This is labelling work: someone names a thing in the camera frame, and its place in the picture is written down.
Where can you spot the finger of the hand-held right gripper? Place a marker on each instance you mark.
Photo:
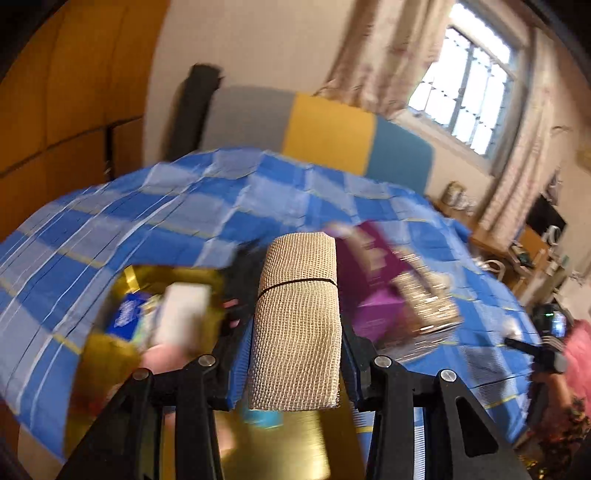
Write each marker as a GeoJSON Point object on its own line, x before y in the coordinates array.
{"type": "Point", "coordinates": [521, 347]}

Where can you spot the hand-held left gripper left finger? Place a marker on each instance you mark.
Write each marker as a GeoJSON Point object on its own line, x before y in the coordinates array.
{"type": "Point", "coordinates": [240, 369]}

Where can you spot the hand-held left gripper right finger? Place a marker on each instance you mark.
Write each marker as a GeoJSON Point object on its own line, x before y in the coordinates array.
{"type": "Point", "coordinates": [353, 374]}

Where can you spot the white fluffy pompom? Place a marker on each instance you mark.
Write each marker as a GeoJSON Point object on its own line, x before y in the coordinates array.
{"type": "Point", "coordinates": [511, 328]}

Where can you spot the beige elastic bandage roll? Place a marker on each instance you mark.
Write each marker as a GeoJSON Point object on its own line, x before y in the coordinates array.
{"type": "Point", "coordinates": [295, 323]}

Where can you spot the person's right forearm pink sleeve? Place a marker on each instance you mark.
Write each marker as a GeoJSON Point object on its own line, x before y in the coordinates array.
{"type": "Point", "coordinates": [579, 360]}

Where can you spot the striped grey cloth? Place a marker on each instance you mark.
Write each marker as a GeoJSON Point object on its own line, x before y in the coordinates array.
{"type": "Point", "coordinates": [491, 369]}

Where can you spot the white small box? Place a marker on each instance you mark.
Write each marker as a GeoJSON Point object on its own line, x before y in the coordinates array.
{"type": "Point", "coordinates": [182, 314]}

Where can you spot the white round holder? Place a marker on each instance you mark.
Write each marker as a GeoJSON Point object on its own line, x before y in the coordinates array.
{"type": "Point", "coordinates": [493, 266]}

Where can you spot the wooden desk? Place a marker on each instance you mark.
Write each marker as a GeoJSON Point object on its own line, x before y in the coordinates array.
{"type": "Point", "coordinates": [489, 244]}

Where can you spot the black monitor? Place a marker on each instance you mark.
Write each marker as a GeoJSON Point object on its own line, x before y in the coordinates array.
{"type": "Point", "coordinates": [545, 217]}

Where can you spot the blue printed packet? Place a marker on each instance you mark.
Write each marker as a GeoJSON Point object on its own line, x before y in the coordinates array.
{"type": "Point", "coordinates": [127, 318]}

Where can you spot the blue plaid bed sheet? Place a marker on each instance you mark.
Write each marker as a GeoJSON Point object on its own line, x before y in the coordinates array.
{"type": "Point", "coordinates": [184, 203]}

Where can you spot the pale floral curtain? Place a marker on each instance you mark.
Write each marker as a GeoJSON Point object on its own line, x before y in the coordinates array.
{"type": "Point", "coordinates": [383, 50]}
{"type": "Point", "coordinates": [517, 161]}

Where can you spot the grey yellow blue headboard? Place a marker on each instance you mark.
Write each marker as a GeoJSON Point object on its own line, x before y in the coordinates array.
{"type": "Point", "coordinates": [332, 131]}

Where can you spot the black chair back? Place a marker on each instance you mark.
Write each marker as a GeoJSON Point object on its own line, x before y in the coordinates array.
{"type": "Point", "coordinates": [191, 110]}

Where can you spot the window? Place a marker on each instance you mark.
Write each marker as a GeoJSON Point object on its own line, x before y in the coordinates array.
{"type": "Point", "coordinates": [466, 78]}

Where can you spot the wooden wardrobe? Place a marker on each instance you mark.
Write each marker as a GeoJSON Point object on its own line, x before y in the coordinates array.
{"type": "Point", "coordinates": [69, 92]}

